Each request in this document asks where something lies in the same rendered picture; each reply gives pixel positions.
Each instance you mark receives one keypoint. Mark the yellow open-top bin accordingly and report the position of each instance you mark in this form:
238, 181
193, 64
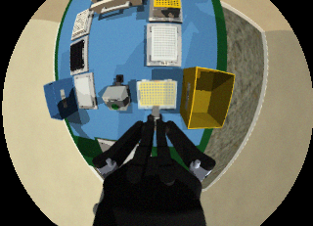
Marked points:
211, 99

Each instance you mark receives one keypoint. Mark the blue open-top bin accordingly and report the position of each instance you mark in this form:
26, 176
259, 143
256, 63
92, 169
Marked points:
65, 103

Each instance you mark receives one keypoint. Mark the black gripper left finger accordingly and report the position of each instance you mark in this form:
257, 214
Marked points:
112, 159

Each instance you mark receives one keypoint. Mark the blue bench mat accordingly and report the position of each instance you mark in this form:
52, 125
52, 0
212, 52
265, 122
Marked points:
118, 45

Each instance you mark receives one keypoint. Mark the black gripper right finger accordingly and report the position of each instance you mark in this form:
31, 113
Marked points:
200, 163

